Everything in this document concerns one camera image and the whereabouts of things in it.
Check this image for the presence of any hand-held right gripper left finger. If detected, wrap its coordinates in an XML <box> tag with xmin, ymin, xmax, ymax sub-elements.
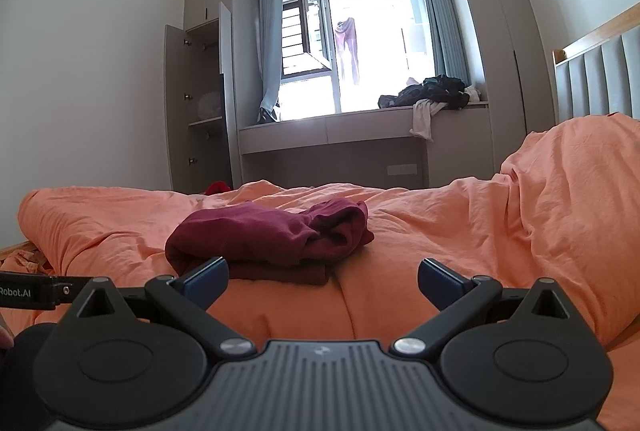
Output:
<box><xmin>75</xmin><ymin>256</ymin><xmax>255</xmax><ymax>357</ymax></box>

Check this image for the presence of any pile of dark clothes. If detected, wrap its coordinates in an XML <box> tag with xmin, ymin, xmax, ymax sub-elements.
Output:
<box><xmin>377</xmin><ymin>75</ymin><xmax>471</xmax><ymax>111</ymax></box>

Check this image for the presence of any orange duvet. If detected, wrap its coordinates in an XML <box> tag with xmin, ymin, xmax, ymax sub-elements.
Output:
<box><xmin>17</xmin><ymin>114</ymin><xmax>640</xmax><ymax>431</ymax></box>

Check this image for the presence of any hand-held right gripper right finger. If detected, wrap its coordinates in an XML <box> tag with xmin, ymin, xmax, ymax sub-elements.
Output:
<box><xmin>391</xmin><ymin>256</ymin><xmax>573</xmax><ymax>357</ymax></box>

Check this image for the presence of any open grey wardrobe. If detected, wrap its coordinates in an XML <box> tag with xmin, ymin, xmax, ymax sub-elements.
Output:
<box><xmin>165</xmin><ymin>0</ymin><xmax>242</xmax><ymax>194</ymax></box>

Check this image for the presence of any grey padded wooden headboard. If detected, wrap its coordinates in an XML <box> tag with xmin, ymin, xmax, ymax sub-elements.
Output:
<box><xmin>552</xmin><ymin>1</ymin><xmax>640</xmax><ymax>127</ymax></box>

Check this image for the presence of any hanging purple garment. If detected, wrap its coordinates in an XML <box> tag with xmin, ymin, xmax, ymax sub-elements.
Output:
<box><xmin>334</xmin><ymin>17</ymin><xmax>361</xmax><ymax>86</ymax></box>

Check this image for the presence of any grey window seat cabinet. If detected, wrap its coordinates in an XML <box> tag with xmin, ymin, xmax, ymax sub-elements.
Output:
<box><xmin>237</xmin><ymin>104</ymin><xmax>491</xmax><ymax>189</ymax></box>

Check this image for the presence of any tall closed grey wardrobe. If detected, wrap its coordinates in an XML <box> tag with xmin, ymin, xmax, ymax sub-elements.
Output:
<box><xmin>440</xmin><ymin>0</ymin><xmax>556</xmax><ymax>139</ymax></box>

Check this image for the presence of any orange floral cloth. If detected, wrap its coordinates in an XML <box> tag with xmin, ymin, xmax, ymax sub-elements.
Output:
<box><xmin>0</xmin><ymin>246</ymin><xmax>56</xmax><ymax>277</ymax></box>

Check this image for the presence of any window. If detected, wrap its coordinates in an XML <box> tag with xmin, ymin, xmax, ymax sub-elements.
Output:
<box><xmin>280</xmin><ymin>0</ymin><xmax>436</xmax><ymax>117</ymax></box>

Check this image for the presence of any pale blue curtain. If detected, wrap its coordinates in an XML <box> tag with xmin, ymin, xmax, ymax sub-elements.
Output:
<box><xmin>257</xmin><ymin>0</ymin><xmax>285</xmax><ymax>122</ymax></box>
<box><xmin>414</xmin><ymin>0</ymin><xmax>471</xmax><ymax>87</ymax></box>

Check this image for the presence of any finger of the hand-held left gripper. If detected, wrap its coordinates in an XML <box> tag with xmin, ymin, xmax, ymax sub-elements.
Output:
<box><xmin>52</xmin><ymin>276</ymin><xmax>96</xmax><ymax>307</ymax></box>

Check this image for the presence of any maroon long-sleeved sweater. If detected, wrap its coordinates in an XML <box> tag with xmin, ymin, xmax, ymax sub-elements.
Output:
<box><xmin>165</xmin><ymin>198</ymin><xmax>375</xmax><ymax>287</ymax></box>

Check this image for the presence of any white bag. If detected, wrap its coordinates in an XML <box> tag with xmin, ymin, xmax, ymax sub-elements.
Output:
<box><xmin>196</xmin><ymin>92</ymin><xmax>224</xmax><ymax>119</ymax></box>

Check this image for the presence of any dark cloth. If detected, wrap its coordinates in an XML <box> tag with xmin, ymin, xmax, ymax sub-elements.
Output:
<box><xmin>0</xmin><ymin>322</ymin><xmax>58</xmax><ymax>431</ymax></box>

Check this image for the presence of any white garment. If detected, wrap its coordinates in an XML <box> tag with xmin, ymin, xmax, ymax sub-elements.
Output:
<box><xmin>411</xmin><ymin>98</ymin><xmax>448</xmax><ymax>142</ymax></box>

